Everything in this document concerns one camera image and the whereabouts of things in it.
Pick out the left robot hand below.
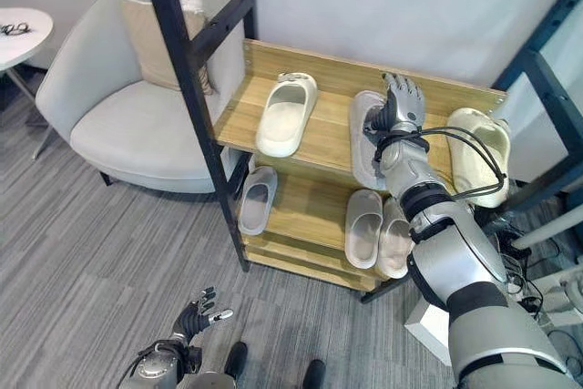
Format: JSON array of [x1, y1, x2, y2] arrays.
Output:
[[171, 286, 234, 346]]

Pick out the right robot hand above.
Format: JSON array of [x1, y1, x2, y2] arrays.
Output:
[[363, 72, 426, 136]]

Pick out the grey fabric slipper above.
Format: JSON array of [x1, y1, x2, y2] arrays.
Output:
[[348, 89, 396, 191], [238, 166, 279, 236]]

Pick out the robot left dark foot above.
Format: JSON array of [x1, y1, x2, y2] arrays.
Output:
[[223, 341, 249, 382]]

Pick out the robot dark foot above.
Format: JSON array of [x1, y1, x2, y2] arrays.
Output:
[[302, 359, 327, 389], [223, 341, 249, 382]]

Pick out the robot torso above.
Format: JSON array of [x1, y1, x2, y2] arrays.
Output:
[[183, 371, 239, 389]]

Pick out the cream foam slipper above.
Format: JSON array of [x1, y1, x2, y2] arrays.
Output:
[[445, 107, 512, 208], [377, 197, 415, 281]]

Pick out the white foam slipper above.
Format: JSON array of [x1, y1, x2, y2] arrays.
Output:
[[343, 189, 384, 271], [254, 71, 319, 159]]

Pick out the robot right dark foot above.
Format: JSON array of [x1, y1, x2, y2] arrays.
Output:
[[302, 359, 327, 389]]

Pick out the white pipe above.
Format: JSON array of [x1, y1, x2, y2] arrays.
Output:
[[518, 203, 583, 250]]

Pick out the light grey armchair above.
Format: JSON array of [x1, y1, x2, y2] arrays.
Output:
[[35, 0, 248, 195]]

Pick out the white box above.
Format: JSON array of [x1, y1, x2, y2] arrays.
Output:
[[404, 301, 455, 368]]

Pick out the beige cushion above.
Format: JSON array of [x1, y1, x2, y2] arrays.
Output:
[[118, 0, 216, 97]]

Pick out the white round side table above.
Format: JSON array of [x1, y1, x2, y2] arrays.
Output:
[[0, 7, 55, 161]]

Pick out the black glasses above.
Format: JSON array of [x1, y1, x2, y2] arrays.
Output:
[[0, 22, 32, 37]]

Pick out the wooden shoe rack black frame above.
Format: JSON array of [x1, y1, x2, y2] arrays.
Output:
[[135, 0, 509, 304]]

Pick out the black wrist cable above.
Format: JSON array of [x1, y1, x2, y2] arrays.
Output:
[[363, 126, 509, 201]]

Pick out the black metal frame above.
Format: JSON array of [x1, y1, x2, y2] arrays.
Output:
[[473, 0, 583, 229]]

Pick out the black floor cables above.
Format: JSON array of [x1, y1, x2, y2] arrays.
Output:
[[494, 218, 583, 363]]

